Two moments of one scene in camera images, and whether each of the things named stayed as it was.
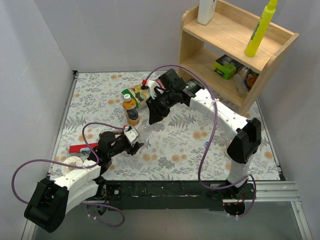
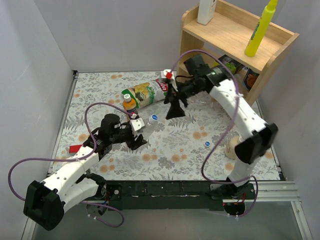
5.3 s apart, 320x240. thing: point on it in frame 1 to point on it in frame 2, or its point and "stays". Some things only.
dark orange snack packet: (250, 78) stays
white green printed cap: (127, 97) stays
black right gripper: (157, 107) to (175, 95)
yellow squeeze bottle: (253, 42) stays
